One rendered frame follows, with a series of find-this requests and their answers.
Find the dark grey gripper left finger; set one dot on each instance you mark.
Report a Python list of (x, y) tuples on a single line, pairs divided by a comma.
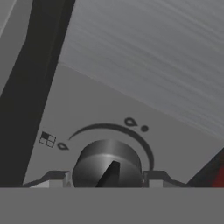
[(54, 178)]

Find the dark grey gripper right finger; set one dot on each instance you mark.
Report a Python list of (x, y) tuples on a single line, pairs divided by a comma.
[(159, 178)]

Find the dark grey stove knob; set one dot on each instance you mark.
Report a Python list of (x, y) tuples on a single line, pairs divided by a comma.
[(105, 159)]

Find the black and red panel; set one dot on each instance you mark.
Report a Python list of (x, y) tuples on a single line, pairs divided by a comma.
[(211, 172)]

